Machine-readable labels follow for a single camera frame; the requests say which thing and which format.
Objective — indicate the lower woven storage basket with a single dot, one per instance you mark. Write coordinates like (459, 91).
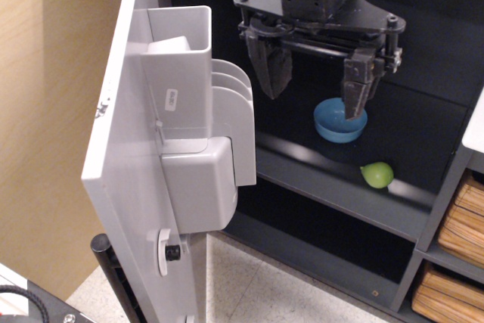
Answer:
(443, 298)

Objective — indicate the green toy pear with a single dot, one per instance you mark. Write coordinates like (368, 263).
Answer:
(377, 175)

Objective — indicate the grey ice dispenser housing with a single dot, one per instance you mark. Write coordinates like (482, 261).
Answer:
(205, 118)

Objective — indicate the black cylindrical door handle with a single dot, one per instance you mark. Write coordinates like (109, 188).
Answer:
(114, 272)

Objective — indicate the blue plastic bowl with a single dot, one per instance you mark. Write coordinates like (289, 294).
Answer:
(332, 125)

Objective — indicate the white toy fridge door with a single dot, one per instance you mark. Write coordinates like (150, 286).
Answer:
(124, 179)

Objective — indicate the woven storage basket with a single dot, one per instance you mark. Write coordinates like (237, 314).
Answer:
(461, 231)
(443, 298)

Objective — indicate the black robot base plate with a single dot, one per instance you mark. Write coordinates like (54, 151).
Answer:
(45, 316)

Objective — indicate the white counter top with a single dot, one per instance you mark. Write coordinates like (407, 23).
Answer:
(474, 134)

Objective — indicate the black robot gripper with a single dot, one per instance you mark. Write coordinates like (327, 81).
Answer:
(362, 69)

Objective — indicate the upper woven storage basket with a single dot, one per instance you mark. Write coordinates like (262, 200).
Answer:
(461, 231)

